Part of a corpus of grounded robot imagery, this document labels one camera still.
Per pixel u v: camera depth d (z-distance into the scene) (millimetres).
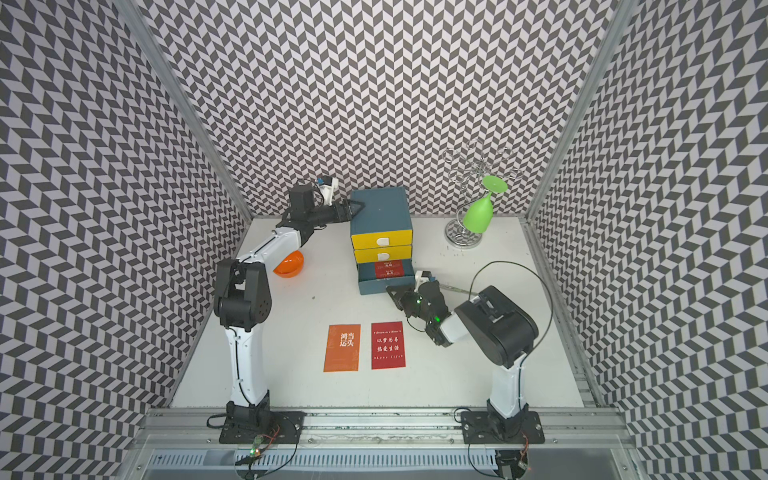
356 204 917
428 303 722
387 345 867
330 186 885
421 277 895
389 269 1021
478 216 871
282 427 719
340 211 864
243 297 572
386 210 906
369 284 921
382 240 867
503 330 506
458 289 991
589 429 755
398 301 820
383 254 918
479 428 731
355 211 889
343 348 867
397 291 890
